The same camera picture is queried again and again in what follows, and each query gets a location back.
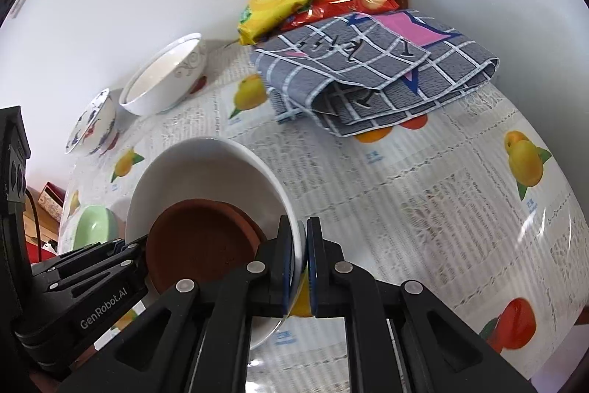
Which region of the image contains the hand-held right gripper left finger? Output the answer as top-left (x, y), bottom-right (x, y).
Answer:
top-left (57, 214), bottom-right (304, 393)

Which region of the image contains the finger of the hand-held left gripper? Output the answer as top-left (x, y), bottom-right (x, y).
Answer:
top-left (13, 263), bottom-right (151, 376)
top-left (30, 235), bottom-right (150, 289)

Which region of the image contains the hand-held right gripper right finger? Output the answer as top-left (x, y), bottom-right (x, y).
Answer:
top-left (306, 215), bottom-right (537, 393)

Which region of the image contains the grey checked cloth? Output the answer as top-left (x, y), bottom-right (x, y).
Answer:
top-left (250, 8), bottom-right (500, 137)

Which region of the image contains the black cable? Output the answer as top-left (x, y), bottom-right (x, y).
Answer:
top-left (25, 187), bottom-right (46, 261)

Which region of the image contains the yellow chip bag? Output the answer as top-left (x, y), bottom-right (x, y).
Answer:
top-left (237, 0), bottom-right (332, 47)

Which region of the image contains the light green oval dish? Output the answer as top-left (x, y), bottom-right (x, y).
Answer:
top-left (74, 205), bottom-right (118, 253)

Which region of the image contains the fruit print tablecloth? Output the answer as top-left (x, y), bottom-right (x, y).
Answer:
top-left (57, 36), bottom-right (589, 393)

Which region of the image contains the blue patterned white bowl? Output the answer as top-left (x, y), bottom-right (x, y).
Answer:
top-left (63, 88), bottom-right (119, 155)

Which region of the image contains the plain white bowl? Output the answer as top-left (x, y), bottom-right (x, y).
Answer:
top-left (125, 136), bottom-right (305, 350)

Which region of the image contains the white bowl grey swirl print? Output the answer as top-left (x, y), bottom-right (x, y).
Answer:
top-left (119, 33), bottom-right (208, 116)

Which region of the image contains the brown clay saucer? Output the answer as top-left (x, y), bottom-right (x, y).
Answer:
top-left (209, 200), bottom-right (268, 244)
top-left (146, 199), bottom-right (268, 295)

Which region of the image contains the white bowl floral inside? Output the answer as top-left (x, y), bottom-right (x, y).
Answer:
top-left (126, 41), bottom-right (198, 101)

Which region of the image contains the wooden side table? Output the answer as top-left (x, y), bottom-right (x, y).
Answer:
top-left (25, 190), bottom-right (63, 258)

